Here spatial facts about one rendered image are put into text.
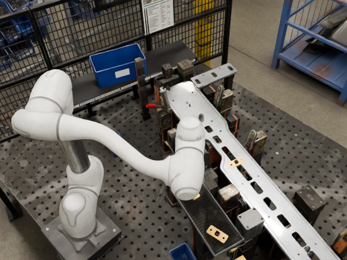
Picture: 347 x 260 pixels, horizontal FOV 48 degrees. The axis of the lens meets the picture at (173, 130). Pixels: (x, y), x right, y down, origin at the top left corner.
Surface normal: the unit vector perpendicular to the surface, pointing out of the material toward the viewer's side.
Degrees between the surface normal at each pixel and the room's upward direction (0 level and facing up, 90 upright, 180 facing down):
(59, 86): 41
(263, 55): 0
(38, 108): 11
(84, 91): 0
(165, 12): 90
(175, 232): 0
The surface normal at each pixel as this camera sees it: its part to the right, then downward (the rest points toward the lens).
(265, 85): -0.04, -0.65
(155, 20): 0.48, 0.66
